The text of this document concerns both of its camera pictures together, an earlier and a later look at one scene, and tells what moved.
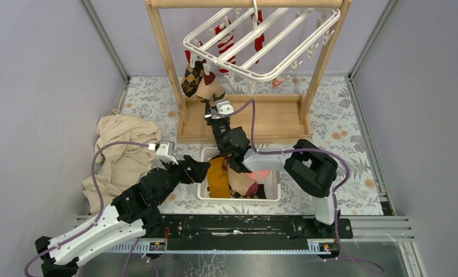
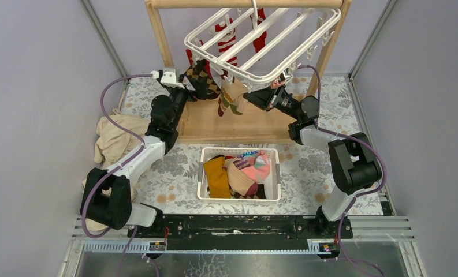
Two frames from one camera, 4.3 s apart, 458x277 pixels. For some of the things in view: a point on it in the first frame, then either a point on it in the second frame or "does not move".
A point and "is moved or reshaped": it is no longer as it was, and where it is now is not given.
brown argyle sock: (192, 78) does not move
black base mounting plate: (253, 228) does not move
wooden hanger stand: (270, 118) does not move
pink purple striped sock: (241, 183) is moved or reshaped
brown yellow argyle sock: (260, 193) does not move
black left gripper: (198, 169) -> (192, 94)
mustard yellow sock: (217, 175) does not move
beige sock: (210, 88) -> (232, 95)
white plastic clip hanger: (260, 45) does not move
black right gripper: (208, 112) -> (267, 98)
